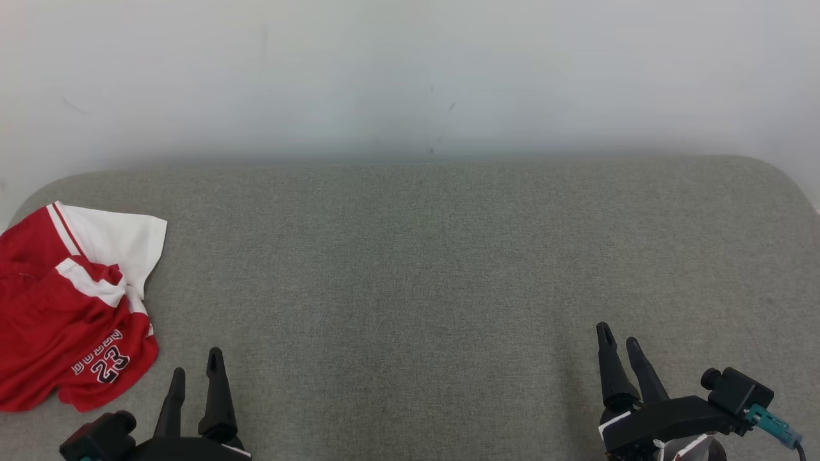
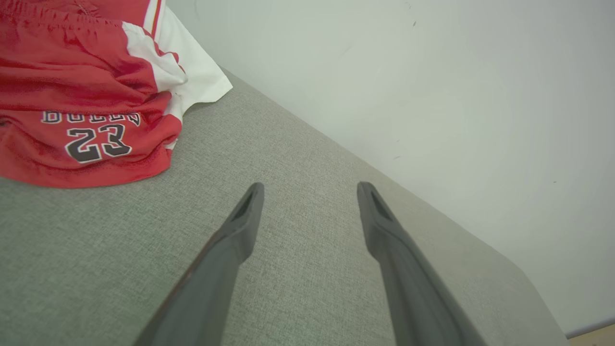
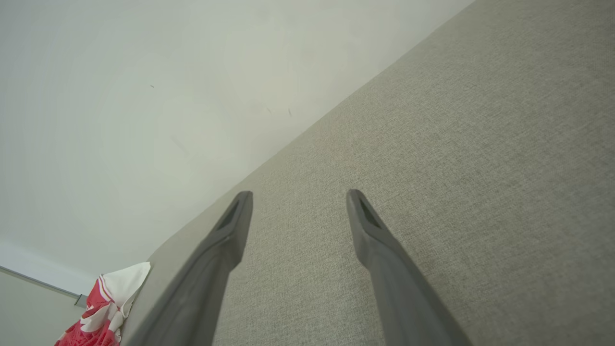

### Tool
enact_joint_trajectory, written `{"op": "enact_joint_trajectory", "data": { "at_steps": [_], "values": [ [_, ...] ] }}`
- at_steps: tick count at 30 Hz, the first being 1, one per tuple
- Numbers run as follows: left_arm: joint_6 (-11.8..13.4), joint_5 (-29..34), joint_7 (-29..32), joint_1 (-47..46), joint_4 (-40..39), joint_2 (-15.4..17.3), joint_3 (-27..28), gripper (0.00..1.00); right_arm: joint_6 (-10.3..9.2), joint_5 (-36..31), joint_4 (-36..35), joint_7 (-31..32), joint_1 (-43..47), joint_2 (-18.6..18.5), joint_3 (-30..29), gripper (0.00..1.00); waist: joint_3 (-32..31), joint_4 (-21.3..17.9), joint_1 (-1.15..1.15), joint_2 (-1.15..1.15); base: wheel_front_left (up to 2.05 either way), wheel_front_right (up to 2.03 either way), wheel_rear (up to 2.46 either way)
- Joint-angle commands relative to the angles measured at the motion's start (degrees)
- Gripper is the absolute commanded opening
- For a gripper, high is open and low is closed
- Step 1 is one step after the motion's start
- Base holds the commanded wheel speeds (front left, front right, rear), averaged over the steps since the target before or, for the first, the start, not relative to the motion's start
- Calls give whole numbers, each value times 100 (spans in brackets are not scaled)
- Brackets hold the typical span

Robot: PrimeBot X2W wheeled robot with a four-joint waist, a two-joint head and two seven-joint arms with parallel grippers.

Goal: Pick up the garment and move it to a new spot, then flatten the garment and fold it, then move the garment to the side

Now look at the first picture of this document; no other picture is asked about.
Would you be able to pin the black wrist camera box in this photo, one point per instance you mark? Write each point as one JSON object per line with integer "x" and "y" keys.
{"x": 96, "y": 438}
{"x": 740, "y": 389}

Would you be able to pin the red shorts with white stripes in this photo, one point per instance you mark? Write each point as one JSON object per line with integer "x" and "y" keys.
{"x": 57, "y": 346}

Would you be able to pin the red jersey with white sleeves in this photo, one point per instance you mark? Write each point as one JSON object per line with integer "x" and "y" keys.
{"x": 115, "y": 240}

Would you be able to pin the grey fabric sofa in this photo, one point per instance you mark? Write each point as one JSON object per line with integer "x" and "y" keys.
{"x": 410, "y": 269}

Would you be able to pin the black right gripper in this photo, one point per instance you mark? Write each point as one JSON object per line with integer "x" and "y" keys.
{"x": 666, "y": 419}

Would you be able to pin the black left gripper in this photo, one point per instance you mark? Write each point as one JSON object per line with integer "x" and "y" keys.
{"x": 192, "y": 450}

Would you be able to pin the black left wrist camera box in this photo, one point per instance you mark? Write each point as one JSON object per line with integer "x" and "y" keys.
{"x": 96, "y": 438}

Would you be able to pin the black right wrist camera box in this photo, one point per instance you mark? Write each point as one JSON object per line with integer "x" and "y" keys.
{"x": 740, "y": 389}

